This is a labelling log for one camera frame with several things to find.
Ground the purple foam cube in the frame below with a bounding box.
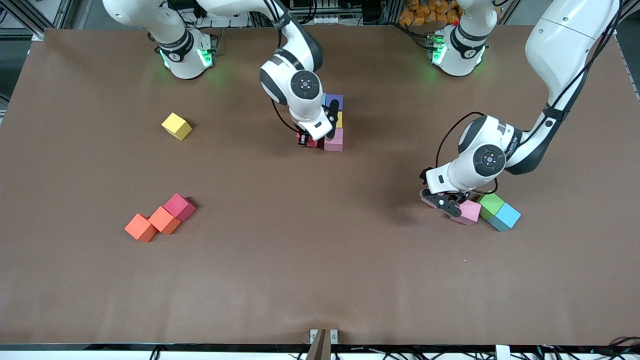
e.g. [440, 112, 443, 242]
[321, 93, 345, 113]

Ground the green foam cube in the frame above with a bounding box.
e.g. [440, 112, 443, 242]
[476, 189, 506, 220]

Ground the light blue foam cube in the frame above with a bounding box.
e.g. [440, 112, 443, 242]
[487, 202, 522, 232]

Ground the large paper table cover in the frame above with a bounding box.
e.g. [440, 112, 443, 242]
[0, 24, 640, 347]

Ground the white electronics unit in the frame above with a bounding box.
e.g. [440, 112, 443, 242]
[300, 0, 342, 26]

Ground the white power strip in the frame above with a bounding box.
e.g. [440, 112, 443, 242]
[192, 0, 251, 28]

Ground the orange foam cube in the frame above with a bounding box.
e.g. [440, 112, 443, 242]
[148, 206, 182, 236]
[124, 213, 158, 243]

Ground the bag of orange items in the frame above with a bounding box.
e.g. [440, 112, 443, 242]
[398, 0, 463, 27]

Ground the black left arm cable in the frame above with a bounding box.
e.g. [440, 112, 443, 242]
[434, 0, 623, 173]

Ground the silver metal bracket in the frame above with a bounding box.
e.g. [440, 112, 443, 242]
[309, 328, 339, 346]

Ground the aluminium frame profile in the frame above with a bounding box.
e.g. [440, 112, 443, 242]
[619, 0, 640, 37]
[10, 0, 76, 42]

